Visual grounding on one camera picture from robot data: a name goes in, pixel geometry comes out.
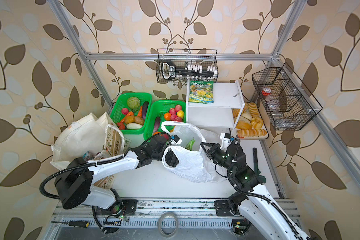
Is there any back black wire basket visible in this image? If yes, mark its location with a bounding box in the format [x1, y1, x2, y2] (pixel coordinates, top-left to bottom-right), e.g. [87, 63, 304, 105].
[156, 48, 219, 84]

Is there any white two-tier shelf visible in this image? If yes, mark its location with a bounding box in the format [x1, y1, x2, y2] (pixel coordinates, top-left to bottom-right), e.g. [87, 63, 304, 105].
[186, 80, 245, 129]

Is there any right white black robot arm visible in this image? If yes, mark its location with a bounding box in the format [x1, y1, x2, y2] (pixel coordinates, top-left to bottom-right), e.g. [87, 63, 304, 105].
[201, 139, 311, 240]

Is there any small purple eggplant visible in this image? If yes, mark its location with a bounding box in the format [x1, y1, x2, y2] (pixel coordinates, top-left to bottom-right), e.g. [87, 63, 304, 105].
[153, 117, 161, 133]

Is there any tray of bread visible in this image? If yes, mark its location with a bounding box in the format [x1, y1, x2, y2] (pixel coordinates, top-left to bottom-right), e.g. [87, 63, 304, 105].
[232, 103, 269, 140]

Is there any pink dragon fruit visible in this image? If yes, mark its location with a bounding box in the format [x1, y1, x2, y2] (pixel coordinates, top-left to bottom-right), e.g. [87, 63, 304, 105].
[185, 138, 196, 151]

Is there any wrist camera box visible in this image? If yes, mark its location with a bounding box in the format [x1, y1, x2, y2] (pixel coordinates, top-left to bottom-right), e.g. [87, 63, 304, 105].
[171, 135, 182, 145]
[220, 133, 235, 152]

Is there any green plastic basket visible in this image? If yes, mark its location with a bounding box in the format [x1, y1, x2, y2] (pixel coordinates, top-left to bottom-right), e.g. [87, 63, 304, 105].
[143, 100, 187, 140]
[110, 93, 153, 135]

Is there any orange fruit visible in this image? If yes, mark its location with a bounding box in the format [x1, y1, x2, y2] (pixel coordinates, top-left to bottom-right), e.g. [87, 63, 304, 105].
[164, 113, 172, 121]

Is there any yellow green snack bag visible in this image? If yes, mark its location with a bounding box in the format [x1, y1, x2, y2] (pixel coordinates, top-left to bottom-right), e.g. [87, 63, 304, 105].
[189, 81, 214, 104]

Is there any left yellow black screwdriver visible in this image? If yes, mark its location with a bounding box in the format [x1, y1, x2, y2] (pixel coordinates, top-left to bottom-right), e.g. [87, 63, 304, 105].
[51, 221, 90, 228]

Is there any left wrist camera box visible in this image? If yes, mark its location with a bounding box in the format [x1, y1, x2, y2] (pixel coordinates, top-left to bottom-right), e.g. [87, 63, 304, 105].
[171, 135, 182, 145]

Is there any white plastic grocery bag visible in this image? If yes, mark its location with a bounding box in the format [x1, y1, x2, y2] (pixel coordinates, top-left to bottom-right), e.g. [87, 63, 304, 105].
[161, 121, 225, 183]

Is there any white radish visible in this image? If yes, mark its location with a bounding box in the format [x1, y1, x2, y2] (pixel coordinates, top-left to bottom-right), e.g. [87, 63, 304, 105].
[126, 123, 143, 130]

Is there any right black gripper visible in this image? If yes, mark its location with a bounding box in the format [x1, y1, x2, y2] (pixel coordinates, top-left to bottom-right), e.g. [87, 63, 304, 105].
[201, 141, 236, 175]

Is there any red apple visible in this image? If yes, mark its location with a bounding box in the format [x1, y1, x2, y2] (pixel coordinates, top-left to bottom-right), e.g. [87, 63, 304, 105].
[175, 105, 182, 113]

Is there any roll of clear tape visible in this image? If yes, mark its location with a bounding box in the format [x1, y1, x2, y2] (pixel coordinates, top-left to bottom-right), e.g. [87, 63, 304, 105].
[157, 212, 180, 238]

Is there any green handled tool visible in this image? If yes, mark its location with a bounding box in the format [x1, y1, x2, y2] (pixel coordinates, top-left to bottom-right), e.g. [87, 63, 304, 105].
[253, 148, 261, 176]

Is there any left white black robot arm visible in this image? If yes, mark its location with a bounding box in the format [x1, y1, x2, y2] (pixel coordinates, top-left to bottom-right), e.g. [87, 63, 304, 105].
[39, 133, 182, 210]

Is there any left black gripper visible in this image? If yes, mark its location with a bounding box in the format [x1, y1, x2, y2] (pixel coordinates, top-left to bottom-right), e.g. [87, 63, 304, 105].
[152, 146, 189, 167]

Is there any black barcode scanner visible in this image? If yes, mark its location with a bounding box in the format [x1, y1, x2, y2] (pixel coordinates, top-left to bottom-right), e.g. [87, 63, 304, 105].
[160, 60, 219, 81]

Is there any dark purple eggplant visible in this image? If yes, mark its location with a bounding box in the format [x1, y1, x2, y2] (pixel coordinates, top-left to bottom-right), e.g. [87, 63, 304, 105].
[141, 101, 149, 120]

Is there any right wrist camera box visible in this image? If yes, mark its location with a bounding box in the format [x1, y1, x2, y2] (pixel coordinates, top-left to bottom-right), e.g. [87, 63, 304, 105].
[220, 133, 235, 152]

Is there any right black wire basket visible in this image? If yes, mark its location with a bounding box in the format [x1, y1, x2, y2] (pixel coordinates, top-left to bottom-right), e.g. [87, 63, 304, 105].
[252, 63, 323, 131]

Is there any brown potato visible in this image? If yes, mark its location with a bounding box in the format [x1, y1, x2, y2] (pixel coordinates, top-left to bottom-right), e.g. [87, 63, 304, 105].
[134, 116, 145, 126]

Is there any black wire basket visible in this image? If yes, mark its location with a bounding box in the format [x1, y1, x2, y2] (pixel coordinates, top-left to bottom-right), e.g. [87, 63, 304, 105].
[252, 63, 323, 131]
[156, 48, 219, 84]

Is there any cream canvas tote bag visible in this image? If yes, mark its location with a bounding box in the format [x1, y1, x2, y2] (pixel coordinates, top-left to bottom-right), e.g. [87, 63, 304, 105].
[50, 112, 125, 190]

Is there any green cabbage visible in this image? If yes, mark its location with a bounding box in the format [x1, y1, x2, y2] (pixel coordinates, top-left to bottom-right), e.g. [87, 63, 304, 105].
[127, 97, 141, 110]

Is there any yellow lemon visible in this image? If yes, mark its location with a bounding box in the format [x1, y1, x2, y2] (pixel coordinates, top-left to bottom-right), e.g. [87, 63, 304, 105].
[177, 110, 185, 119]

